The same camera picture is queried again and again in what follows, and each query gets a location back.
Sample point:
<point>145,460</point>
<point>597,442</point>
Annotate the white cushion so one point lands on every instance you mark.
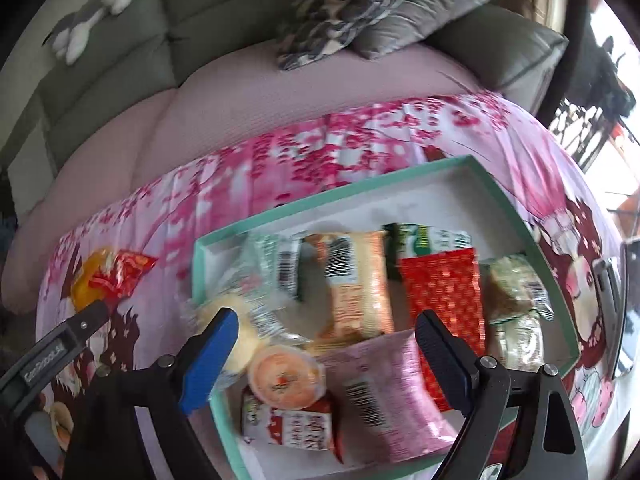
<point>30,165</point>

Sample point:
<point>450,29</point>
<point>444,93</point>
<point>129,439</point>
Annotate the dark green biscuit packet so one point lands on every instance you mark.
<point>430,240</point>

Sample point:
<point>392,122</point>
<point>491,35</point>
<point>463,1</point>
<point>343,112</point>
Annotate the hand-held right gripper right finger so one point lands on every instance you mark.
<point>445,365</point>

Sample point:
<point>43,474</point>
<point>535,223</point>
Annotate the red crinkled snack packet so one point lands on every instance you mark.
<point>290,425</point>

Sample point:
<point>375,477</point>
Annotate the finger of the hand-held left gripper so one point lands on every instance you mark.
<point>87,321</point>

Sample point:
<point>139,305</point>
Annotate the red patterned snack packet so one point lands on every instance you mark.
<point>445,285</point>

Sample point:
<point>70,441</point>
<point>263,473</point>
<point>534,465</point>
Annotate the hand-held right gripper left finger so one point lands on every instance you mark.
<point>210,360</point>

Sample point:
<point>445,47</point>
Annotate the pink snack packet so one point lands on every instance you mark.
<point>380,395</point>

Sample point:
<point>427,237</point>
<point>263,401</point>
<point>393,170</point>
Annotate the orange beige cake packet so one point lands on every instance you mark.
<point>357,290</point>

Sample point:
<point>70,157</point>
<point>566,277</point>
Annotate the grey white plush toy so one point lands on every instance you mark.
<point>75,35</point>

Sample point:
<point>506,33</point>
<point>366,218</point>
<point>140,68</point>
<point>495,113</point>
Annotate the printed cartoon blanket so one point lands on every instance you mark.
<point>300,160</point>

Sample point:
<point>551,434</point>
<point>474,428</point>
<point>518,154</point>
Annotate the clear white bun packet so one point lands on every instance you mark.
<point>247,345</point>

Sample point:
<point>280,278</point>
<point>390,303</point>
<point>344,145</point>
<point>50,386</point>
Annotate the grey pillow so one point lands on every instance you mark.
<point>430,15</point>

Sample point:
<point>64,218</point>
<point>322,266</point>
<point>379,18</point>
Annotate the small grey-green snack packet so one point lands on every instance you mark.
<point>520,340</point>

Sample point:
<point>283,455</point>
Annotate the teal cardboard box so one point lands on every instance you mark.
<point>350,210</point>

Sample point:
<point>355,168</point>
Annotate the orange bread packet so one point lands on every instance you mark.
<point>90,275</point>

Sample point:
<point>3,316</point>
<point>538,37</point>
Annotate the black white patterned pillow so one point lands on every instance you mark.
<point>340,15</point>

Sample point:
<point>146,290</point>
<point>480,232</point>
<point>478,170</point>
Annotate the black metal rack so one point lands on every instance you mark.
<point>600,90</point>

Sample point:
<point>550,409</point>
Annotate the grey-green sofa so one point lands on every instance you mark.
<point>200,15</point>

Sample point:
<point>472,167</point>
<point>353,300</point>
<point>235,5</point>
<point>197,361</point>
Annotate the orange jelly cup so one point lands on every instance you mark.
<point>285,375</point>

